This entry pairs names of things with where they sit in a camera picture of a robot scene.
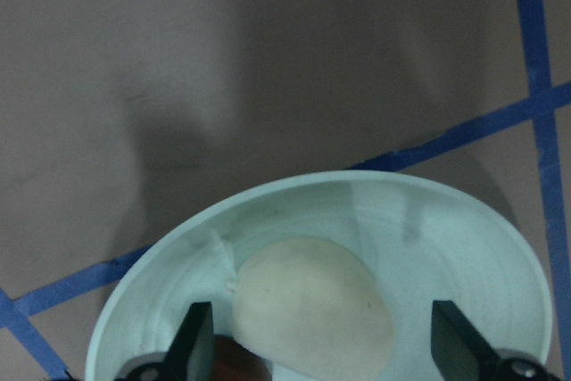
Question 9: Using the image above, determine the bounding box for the brown bun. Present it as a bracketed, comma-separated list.
[211, 335, 272, 381]

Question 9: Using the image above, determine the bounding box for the white steamed bun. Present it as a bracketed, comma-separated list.
[232, 237, 394, 380]

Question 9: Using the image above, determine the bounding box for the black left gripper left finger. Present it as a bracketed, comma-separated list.
[165, 302, 214, 381]

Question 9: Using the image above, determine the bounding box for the light green plate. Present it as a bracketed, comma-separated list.
[85, 170, 553, 380]

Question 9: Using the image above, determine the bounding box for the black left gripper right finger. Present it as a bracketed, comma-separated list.
[430, 301, 501, 381]

